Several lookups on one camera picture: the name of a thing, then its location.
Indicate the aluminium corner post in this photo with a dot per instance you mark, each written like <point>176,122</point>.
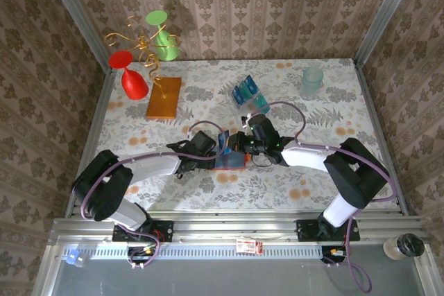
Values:
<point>385,15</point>
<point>79,15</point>

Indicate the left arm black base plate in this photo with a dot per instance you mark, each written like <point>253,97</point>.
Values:
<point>166,232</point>

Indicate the green plastic wine glass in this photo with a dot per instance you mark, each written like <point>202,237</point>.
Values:
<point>166,50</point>

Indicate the aluminium frame rail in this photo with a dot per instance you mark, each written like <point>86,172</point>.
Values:
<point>225,228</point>

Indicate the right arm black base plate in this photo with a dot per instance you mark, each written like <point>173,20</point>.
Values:
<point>305,232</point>

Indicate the aluminium table side rail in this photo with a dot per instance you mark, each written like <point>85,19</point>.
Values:
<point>375,119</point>

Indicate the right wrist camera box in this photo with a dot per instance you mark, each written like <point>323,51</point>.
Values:
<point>261,126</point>

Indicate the teal credit card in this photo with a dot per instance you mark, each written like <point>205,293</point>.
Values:
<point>246,91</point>
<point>261,103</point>

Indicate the clear acrylic card stand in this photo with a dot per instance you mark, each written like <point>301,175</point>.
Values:
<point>248,110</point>

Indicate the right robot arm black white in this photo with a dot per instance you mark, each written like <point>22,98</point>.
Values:
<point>357,171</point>

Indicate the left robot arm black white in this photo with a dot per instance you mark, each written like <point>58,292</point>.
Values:
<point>104,188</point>

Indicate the orange leather card holder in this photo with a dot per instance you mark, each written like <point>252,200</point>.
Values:
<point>229,164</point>

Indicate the black power connector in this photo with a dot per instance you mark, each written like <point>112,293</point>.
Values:
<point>135,250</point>
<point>327,251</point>

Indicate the clear blue plastic cup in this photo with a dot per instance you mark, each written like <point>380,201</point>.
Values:
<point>312,82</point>

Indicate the red plastic wine glass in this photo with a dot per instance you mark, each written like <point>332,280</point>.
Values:
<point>133,84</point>

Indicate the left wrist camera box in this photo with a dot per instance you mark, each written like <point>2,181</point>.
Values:
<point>203,141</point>

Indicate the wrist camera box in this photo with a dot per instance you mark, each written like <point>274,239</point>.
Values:
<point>261,126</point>
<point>203,141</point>

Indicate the floral patterned table cover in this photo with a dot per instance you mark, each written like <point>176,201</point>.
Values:
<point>243,199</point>

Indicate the grey metal panel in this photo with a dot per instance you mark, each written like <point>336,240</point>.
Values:
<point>225,278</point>

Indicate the glass jar black lid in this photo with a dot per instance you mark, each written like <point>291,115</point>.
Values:
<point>404,246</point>

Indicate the red white sticker label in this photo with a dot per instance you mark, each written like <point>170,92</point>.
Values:
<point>249,246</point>

